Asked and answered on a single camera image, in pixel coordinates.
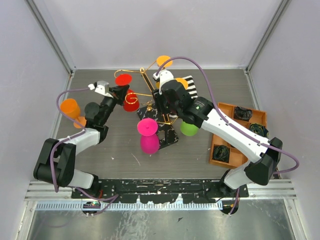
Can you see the aluminium frame rail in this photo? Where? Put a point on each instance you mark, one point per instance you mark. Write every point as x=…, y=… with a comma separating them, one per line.
x=41, y=196

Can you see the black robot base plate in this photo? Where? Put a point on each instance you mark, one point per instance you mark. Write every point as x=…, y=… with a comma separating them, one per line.
x=160, y=191

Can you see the rolled dark sock right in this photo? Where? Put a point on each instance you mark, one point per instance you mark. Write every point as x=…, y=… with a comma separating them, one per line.
x=259, y=129

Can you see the rolled dark sock top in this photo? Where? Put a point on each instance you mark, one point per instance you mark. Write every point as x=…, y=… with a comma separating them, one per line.
x=242, y=113

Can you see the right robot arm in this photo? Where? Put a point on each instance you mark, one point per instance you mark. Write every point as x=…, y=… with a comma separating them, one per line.
x=263, y=154

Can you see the pink plastic wine glass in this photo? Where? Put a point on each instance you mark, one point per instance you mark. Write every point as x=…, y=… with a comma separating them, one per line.
x=149, y=141

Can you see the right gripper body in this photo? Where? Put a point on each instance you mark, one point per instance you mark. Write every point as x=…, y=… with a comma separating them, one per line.
x=161, y=102

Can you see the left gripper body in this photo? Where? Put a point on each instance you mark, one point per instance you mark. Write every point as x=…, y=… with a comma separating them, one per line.
x=108, y=104

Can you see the green plastic wine glass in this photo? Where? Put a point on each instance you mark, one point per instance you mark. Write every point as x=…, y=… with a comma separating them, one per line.
x=188, y=129

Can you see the orange plastic wine glass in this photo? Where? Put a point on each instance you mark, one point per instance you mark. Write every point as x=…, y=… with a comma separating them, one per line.
x=71, y=109

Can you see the red plastic wine glass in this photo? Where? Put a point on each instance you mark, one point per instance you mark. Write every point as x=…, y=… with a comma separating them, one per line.
x=131, y=102

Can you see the gold wine glass rack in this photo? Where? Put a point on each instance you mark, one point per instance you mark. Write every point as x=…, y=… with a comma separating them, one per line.
x=147, y=109

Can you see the yellow wine glass cluster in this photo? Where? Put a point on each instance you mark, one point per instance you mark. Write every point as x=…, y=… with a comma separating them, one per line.
x=164, y=59

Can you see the black white striped cloth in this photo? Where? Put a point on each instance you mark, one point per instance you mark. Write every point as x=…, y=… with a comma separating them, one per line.
x=191, y=88

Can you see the rolled dark sock bottom left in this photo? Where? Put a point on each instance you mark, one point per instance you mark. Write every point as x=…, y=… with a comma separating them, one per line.
x=221, y=153

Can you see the rolled dark sock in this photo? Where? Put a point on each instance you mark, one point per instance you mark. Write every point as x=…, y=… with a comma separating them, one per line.
x=259, y=129
x=242, y=113
x=221, y=153

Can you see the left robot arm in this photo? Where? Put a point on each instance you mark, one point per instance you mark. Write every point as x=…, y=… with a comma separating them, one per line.
x=56, y=162

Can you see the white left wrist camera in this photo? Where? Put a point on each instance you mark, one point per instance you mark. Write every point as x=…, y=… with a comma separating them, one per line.
x=101, y=87

